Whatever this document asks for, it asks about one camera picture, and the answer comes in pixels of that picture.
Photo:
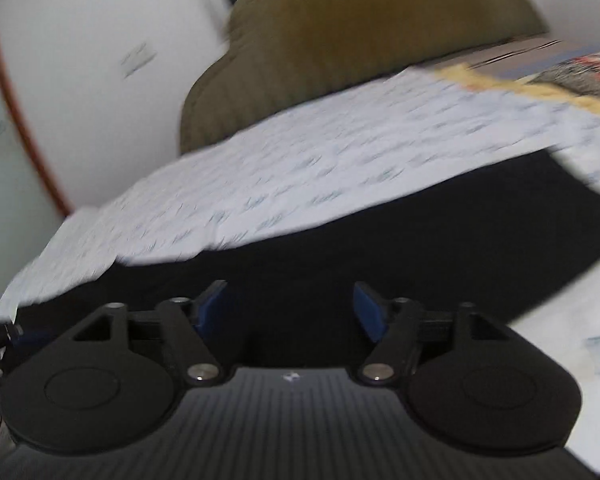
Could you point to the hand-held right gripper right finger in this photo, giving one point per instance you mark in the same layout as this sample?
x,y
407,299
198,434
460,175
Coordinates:
x,y
371,310

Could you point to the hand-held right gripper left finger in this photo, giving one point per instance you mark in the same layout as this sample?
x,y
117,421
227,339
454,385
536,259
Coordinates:
x,y
211,306

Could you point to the black pants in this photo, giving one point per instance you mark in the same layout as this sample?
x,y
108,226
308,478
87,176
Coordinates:
x,y
380,240

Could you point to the white script-printed bed sheet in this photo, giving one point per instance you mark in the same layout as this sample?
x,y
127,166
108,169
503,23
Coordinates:
x,y
330,160

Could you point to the orange framed door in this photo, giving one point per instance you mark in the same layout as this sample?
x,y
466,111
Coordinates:
x,y
0,185

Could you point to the olive padded headboard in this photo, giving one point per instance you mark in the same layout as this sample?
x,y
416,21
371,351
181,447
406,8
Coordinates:
x,y
355,25

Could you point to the striped grey cloth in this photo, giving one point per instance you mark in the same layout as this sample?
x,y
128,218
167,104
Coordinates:
x,y
530,57

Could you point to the patterned blanket with yellow fringe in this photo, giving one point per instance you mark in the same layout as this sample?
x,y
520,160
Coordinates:
x,y
580,77

